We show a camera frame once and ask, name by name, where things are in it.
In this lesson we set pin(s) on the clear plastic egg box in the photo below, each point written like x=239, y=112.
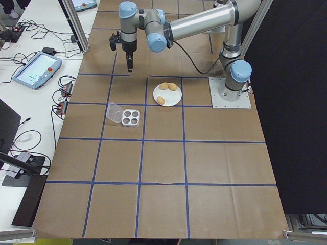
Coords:
x=129, y=116

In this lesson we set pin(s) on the round white plate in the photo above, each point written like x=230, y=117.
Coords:
x=173, y=98

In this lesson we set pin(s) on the aluminium post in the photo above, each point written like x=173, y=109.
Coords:
x=76, y=25

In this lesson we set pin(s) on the person in dark clothes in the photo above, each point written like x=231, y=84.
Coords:
x=9, y=5

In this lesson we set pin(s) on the black power strip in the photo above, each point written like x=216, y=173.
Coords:
x=10, y=35

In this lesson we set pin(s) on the white charger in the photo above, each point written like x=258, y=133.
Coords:
x=25, y=138

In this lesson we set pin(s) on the brown egg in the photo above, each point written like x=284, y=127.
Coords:
x=173, y=87
x=161, y=100
x=164, y=86

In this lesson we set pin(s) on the black monitor stand base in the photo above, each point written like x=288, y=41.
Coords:
x=38, y=160

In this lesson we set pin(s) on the aluminium table frame bar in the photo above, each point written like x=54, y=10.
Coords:
x=304, y=234
x=18, y=233

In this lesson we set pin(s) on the grey adapter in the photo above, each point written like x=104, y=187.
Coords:
x=12, y=173

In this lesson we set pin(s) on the blue teach pendant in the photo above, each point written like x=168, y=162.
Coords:
x=84, y=5
x=35, y=69

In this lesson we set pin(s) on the black power adapter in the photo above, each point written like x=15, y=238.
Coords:
x=74, y=38
x=49, y=50

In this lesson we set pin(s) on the black flat board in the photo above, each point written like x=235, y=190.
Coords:
x=28, y=201

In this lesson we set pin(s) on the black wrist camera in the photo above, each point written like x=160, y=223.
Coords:
x=112, y=42

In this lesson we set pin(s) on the grey metal rack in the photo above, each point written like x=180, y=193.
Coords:
x=306, y=222

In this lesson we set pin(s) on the silver base connector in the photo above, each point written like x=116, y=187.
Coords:
x=249, y=88

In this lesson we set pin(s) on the grey usb hub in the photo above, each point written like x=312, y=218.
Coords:
x=24, y=157

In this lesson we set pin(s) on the black monitor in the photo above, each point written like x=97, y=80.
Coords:
x=7, y=122

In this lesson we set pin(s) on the black orange usb hub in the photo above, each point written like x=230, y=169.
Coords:
x=67, y=88
x=62, y=107

